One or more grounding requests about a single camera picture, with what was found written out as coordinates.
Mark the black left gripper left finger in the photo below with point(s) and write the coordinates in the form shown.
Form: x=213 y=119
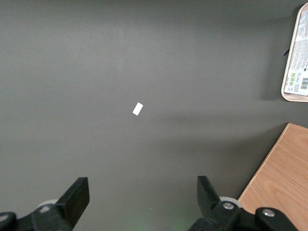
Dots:
x=72 y=199

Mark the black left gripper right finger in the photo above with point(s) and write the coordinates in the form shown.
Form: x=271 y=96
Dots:
x=209 y=199

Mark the beige plastic tray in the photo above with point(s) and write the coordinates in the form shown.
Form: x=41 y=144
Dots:
x=296 y=98

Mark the wooden two-drawer cabinet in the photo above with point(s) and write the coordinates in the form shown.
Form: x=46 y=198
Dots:
x=284 y=173

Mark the small white tape piece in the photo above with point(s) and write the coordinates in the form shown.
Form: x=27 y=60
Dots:
x=137 y=109

